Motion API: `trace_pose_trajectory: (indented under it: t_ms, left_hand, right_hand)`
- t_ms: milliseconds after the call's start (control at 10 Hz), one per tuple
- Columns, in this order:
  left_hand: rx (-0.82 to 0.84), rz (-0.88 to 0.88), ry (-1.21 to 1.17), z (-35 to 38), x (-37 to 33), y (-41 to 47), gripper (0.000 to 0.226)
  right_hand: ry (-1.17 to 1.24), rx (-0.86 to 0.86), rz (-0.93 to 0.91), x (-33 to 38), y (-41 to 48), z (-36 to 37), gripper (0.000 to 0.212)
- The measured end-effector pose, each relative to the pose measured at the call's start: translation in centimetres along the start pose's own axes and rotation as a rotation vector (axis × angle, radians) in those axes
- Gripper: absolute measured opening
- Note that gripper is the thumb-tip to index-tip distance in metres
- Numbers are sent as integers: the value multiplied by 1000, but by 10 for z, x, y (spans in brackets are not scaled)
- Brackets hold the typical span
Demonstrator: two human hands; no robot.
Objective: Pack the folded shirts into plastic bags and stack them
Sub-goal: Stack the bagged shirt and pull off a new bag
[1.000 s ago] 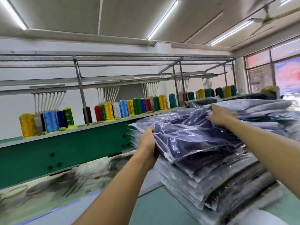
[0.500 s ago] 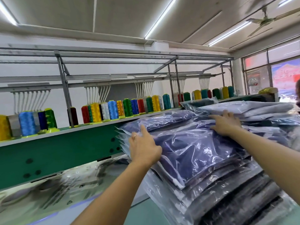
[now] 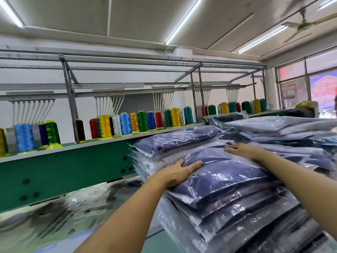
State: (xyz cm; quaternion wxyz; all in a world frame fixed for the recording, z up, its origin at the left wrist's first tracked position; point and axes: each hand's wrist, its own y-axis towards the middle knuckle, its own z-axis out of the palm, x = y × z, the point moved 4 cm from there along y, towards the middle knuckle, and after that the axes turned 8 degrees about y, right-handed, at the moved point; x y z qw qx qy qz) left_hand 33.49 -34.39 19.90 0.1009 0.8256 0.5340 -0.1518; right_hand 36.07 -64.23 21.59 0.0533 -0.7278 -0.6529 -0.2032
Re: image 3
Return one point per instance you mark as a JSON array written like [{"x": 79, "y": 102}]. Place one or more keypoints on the person's left hand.
[{"x": 176, "y": 174}]

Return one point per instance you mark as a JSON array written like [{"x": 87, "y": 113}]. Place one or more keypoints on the person's right hand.
[{"x": 245, "y": 151}]

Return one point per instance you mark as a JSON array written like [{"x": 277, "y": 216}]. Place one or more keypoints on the navy blue shirt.
[{"x": 226, "y": 174}]

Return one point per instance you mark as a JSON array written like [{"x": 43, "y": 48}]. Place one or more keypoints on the stack of bagged garments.
[{"x": 168, "y": 139}]

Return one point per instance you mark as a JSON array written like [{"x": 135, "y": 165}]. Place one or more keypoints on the single clear plastic bag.
[{"x": 210, "y": 200}]

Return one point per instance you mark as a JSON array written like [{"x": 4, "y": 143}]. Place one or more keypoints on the person's left forearm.
[{"x": 124, "y": 221}]

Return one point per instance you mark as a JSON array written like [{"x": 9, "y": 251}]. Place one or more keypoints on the person's right forearm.
[{"x": 303, "y": 184}]

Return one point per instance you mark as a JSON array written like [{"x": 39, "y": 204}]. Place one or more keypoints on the row of coloured thread spools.
[{"x": 126, "y": 123}]

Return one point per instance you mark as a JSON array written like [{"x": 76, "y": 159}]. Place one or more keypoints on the black machine head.
[{"x": 306, "y": 109}]

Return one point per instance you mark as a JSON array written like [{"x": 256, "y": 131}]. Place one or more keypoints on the window with red poster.
[{"x": 303, "y": 81}]

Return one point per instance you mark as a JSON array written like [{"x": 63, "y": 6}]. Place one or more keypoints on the ceiling light tube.
[
  {"x": 183, "y": 19},
  {"x": 11, "y": 11},
  {"x": 262, "y": 39}
]

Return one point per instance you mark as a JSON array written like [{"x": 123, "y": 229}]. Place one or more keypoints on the green machine beam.
[{"x": 58, "y": 174}]

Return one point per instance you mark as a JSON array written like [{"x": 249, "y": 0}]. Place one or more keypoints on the grey metal thread rack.
[{"x": 68, "y": 89}]

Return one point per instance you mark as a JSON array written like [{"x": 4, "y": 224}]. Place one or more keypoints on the ceiling fan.
[{"x": 308, "y": 23}]

